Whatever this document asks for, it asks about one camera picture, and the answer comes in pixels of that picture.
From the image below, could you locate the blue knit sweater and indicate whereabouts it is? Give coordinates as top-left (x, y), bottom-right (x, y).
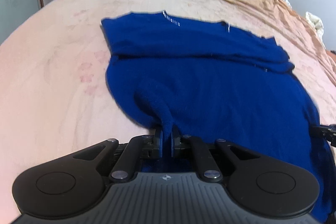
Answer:
top-left (101, 12), bottom-right (335, 222)

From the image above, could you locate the orange blanket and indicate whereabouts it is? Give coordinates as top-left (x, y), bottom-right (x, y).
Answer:
top-left (217, 0), bottom-right (335, 97)

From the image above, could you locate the pink floral bed sheet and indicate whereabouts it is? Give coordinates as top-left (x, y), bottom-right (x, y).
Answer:
top-left (1, 0), bottom-right (335, 223)

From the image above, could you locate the white fluffy blanket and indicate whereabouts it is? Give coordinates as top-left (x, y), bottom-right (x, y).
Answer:
top-left (305, 11), bottom-right (324, 40)

